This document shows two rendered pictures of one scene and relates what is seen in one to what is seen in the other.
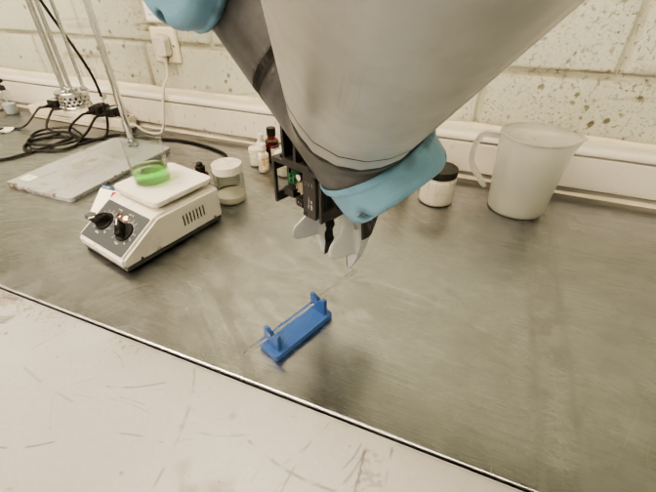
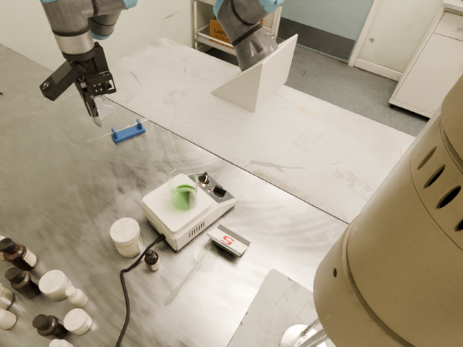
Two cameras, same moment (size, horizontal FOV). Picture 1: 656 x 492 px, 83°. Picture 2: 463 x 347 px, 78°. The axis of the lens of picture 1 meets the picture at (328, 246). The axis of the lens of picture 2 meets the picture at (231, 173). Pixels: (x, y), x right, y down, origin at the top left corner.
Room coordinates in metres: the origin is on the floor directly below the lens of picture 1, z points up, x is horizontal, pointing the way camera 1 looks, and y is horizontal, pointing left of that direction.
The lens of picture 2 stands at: (0.94, 0.44, 1.53)
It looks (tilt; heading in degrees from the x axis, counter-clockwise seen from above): 50 degrees down; 186
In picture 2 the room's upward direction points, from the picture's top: 6 degrees clockwise
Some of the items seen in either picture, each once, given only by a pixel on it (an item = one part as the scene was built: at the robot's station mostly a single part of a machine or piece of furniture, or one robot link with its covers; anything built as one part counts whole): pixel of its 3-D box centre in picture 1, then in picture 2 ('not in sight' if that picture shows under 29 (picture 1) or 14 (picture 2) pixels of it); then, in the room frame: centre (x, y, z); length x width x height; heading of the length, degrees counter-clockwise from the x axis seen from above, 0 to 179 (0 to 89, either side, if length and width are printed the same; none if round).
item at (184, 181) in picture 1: (163, 183); (178, 200); (0.59, 0.29, 0.98); 0.12 x 0.12 x 0.01; 56
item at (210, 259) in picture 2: not in sight; (206, 256); (0.67, 0.37, 0.91); 0.06 x 0.06 x 0.02
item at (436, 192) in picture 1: (437, 184); not in sight; (0.68, -0.22, 0.94); 0.07 x 0.07 x 0.07
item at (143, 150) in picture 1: (148, 159); (182, 191); (0.59, 0.30, 1.03); 0.07 x 0.06 x 0.08; 150
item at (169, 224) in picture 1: (157, 211); (187, 205); (0.57, 0.30, 0.94); 0.22 x 0.13 x 0.08; 146
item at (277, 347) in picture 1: (297, 322); (127, 129); (0.33, 0.04, 0.92); 0.10 x 0.03 x 0.04; 137
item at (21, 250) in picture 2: not in sight; (16, 254); (0.77, 0.00, 0.95); 0.04 x 0.04 x 0.10
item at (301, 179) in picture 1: (325, 151); (89, 71); (0.37, 0.00, 1.13); 0.09 x 0.08 x 0.12; 137
